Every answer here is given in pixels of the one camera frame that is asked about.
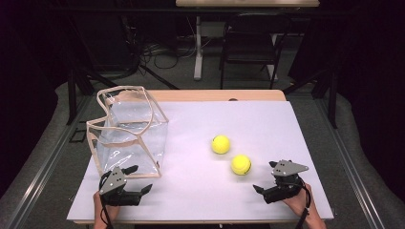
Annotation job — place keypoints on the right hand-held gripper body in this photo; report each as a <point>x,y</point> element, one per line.
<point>285,184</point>

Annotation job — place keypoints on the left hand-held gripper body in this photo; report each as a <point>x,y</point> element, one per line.
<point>114,186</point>

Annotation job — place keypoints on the clear plastic bag beige trim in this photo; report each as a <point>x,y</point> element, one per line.
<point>127,149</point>

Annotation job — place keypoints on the yellow tennis ball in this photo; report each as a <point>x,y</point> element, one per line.
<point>220,144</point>
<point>241,164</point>

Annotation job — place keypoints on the person's right hand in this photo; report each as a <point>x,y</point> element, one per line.
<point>297,202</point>

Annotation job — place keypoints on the person's left hand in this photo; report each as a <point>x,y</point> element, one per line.
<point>110,211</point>

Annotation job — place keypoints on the white table mat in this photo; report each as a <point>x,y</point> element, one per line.
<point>203,120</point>

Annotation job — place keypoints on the black metal stand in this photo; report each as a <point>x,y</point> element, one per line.
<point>332,98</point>
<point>72,95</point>

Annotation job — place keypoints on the black slanted pole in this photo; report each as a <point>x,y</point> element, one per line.
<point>159,78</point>

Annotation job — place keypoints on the black chair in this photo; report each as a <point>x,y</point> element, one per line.
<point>248,47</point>

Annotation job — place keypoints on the desk with white legs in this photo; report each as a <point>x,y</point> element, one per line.
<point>198,47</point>

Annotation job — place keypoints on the aluminium floor rail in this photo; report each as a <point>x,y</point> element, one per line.
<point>41,168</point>
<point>350,165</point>

